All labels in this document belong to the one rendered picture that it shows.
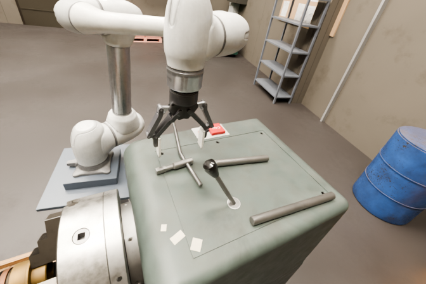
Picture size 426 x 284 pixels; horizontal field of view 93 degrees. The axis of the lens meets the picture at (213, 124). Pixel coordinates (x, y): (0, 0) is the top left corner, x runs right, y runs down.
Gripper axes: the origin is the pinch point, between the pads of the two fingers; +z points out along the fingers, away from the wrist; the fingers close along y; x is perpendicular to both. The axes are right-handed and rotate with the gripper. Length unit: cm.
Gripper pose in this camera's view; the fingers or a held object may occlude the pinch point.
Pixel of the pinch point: (180, 147)
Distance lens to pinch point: 64.5
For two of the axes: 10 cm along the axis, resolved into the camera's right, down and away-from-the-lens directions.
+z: -1.4, 8.2, 5.5
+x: 4.3, 5.5, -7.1
